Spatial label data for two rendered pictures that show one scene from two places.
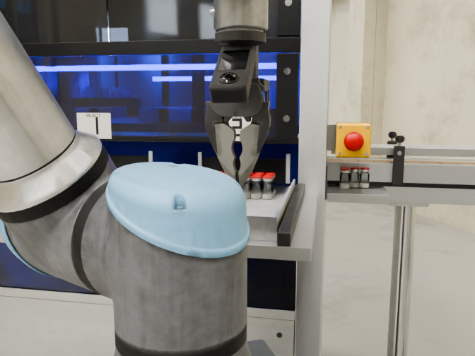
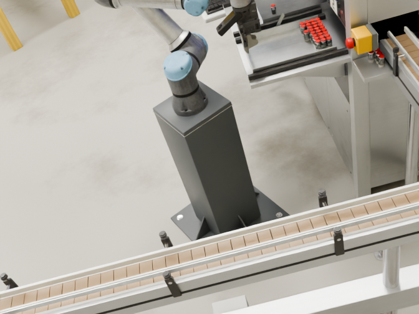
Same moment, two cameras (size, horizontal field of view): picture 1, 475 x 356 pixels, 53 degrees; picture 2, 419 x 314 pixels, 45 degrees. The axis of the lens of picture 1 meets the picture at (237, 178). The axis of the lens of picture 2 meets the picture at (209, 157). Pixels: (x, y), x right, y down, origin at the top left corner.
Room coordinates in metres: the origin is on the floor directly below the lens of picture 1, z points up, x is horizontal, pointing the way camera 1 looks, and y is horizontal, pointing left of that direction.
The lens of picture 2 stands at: (0.22, -1.67, 2.09)
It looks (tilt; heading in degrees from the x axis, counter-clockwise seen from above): 43 degrees down; 84
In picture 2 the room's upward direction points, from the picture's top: 18 degrees counter-clockwise
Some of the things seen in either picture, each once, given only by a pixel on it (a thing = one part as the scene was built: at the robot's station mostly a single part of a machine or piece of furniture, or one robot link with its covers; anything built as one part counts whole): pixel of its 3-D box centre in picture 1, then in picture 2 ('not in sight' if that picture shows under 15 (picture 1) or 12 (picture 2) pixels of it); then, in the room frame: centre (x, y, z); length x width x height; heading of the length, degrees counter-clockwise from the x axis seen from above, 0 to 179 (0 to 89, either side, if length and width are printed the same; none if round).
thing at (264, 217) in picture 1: (216, 200); (287, 44); (0.85, 0.04, 0.90); 0.34 x 0.26 x 0.04; 169
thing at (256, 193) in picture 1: (229, 186); (312, 35); (0.96, 0.02, 0.91); 0.18 x 0.02 x 0.05; 79
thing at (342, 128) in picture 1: (353, 139); (363, 39); (1.04, -0.25, 1.00); 0.08 x 0.07 x 0.07; 169
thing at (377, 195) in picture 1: (356, 192); (376, 66); (1.08, -0.27, 0.87); 0.14 x 0.13 x 0.02; 169
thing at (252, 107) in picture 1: (241, 78); (245, 17); (0.70, -0.01, 1.11); 0.09 x 0.08 x 0.12; 169
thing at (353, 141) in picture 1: (353, 141); (351, 42); (0.99, -0.24, 0.99); 0.04 x 0.04 x 0.04; 79
